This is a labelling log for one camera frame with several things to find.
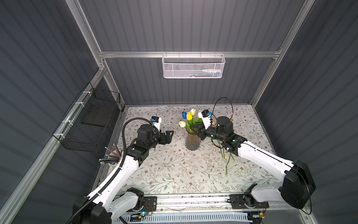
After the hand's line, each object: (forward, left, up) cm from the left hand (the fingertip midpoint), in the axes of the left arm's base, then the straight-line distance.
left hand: (169, 132), depth 77 cm
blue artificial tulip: (+7, -9, +7) cm, 13 cm away
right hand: (+1, -14, +4) cm, 14 cm away
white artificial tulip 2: (+1, -7, +7) cm, 10 cm away
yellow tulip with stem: (+5, -11, +8) cm, 14 cm away
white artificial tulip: (+9, -14, +7) cm, 18 cm away
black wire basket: (+2, +43, +5) cm, 44 cm away
